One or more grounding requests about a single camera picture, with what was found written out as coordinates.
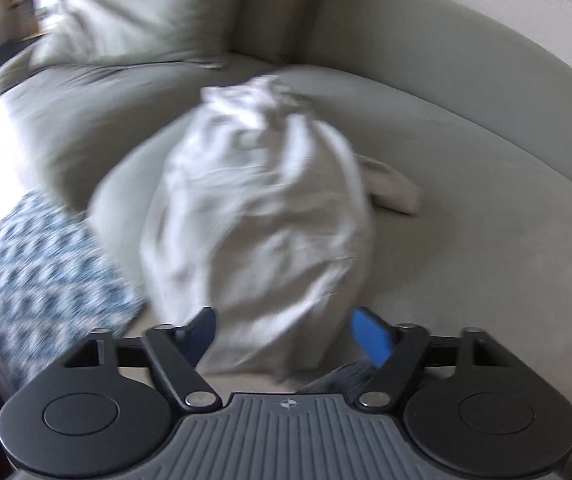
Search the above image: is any white garment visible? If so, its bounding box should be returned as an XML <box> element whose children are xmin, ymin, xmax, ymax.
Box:
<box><xmin>141</xmin><ymin>75</ymin><xmax>374</xmax><ymax>375</ymax></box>

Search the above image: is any blue white patterned rug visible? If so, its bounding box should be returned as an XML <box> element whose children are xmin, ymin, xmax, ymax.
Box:
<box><xmin>0</xmin><ymin>192</ymin><xmax>145</xmax><ymax>398</ymax></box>

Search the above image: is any beige folded cloth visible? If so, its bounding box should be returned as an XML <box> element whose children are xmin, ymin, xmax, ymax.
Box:
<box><xmin>356</xmin><ymin>155</ymin><xmax>423</xmax><ymax>216</ymax></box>

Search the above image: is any grey-green sofa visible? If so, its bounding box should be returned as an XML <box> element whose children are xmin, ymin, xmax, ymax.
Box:
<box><xmin>0</xmin><ymin>0</ymin><xmax>572</xmax><ymax>480</ymax></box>

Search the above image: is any grey sofa cushion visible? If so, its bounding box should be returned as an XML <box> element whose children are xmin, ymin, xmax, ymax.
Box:
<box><xmin>30</xmin><ymin>0</ymin><xmax>238</xmax><ymax>70</ymax></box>

